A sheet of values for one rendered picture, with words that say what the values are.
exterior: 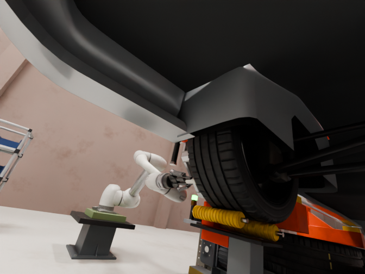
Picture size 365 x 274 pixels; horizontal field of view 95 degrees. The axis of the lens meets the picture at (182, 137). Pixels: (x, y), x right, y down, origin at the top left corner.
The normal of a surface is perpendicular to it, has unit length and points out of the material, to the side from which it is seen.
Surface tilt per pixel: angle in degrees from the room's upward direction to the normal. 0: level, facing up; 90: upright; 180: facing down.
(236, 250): 90
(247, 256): 90
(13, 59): 90
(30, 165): 90
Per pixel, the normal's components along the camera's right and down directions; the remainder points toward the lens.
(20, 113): 0.64, -0.20
